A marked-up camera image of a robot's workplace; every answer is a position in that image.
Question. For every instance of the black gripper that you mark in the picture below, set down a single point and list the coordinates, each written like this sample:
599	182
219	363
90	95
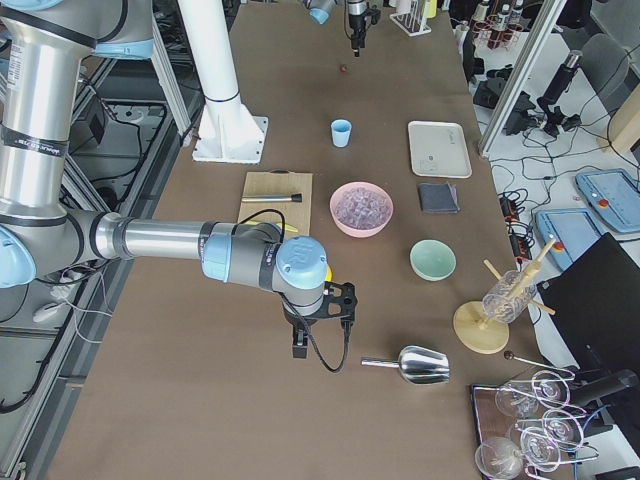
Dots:
356	12
295	322

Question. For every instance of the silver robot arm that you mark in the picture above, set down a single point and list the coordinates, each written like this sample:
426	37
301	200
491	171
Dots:
321	10
49	40

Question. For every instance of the light blue plastic cup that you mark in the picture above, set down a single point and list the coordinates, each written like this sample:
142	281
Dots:
340	132

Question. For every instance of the metal ice scoop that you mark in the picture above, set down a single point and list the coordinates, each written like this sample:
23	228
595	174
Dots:
416	365

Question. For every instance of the pile of clear ice cubes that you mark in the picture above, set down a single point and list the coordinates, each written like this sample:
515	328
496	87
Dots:
363	209

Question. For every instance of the wooden cup stand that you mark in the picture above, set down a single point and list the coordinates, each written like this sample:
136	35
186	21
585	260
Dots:
482	334

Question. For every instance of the wooden cutting board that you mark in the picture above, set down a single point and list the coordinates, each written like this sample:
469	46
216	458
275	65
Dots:
296	214

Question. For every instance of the cream rabbit tray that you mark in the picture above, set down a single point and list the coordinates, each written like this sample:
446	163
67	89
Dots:
438	149

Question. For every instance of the steel muddler black tip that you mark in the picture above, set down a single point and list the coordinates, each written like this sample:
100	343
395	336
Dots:
273	198

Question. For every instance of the pink bowl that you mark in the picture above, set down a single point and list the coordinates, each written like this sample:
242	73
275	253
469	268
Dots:
351	231

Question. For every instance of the green bowl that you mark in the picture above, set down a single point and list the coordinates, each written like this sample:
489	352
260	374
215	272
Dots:
432	260

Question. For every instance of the grey folded cloth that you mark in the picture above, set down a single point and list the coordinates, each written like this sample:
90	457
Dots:
438	198

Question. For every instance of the clear glass on stand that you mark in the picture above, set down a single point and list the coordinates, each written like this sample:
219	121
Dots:
501	305

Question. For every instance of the wine glass rack tray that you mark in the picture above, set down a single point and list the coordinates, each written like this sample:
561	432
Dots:
529	428

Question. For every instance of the blue teach pendant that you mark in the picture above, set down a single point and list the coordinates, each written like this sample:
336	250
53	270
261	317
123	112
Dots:
614	197
574	230

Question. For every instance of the black monitor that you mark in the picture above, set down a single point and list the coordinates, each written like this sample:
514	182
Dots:
596	303

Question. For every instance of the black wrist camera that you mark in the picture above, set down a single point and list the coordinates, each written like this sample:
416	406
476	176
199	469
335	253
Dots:
339	303
373	14

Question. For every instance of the white wire cup rack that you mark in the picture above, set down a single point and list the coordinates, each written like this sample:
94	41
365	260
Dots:
411	16

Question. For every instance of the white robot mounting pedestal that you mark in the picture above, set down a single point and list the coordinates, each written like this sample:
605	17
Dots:
228	132

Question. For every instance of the aluminium frame post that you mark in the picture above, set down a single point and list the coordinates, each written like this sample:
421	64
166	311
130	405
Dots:
532	47

